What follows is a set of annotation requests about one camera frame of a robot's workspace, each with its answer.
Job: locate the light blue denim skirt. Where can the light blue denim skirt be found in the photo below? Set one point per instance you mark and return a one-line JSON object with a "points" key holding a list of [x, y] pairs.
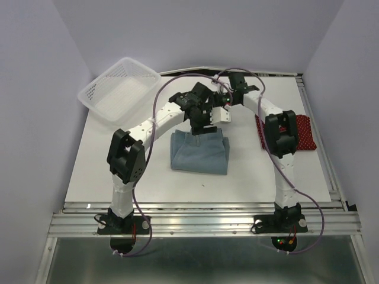
{"points": [[205, 153]]}

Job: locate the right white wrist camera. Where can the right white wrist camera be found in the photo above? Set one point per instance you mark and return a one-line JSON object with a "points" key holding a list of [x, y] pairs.
{"points": [[221, 87]]}

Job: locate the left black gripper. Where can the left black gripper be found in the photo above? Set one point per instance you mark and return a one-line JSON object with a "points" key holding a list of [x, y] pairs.
{"points": [[198, 128]]}

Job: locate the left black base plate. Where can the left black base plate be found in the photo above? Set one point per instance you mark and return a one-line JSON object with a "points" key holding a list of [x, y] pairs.
{"points": [[108, 225]]}

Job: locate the red polka dot skirt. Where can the red polka dot skirt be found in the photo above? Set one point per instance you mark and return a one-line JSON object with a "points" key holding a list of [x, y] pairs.
{"points": [[306, 142]]}

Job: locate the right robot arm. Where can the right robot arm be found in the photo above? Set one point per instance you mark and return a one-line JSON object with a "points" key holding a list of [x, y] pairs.
{"points": [[280, 136]]}

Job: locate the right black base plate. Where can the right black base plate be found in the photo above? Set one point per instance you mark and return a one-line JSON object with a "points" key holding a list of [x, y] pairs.
{"points": [[270, 224]]}

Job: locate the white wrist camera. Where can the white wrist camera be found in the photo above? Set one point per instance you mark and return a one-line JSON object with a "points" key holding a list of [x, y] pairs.
{"points": [[221, 87], [220, 115]]}

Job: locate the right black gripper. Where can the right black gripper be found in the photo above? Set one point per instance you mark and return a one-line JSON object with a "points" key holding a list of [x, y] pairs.
{"points": [[217, 99]]}

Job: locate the white plastic basket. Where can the white plastic basket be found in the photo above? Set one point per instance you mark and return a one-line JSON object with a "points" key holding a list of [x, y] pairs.
{"points": [[120, 90]]}

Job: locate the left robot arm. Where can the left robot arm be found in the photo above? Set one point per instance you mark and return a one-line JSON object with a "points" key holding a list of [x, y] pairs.
{"points": [[126, 155]]}

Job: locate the aluminium frame rail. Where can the aluminium frame rail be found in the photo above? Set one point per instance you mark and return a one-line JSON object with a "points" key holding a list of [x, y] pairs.
{"points": [[202, 225]]}

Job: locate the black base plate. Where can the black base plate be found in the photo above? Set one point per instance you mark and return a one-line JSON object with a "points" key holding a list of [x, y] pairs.
{"points": [[270, 224], [108, 225]]}

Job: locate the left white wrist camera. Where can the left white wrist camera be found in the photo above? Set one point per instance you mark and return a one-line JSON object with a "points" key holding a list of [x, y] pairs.
{"points": [[220, 115]]}

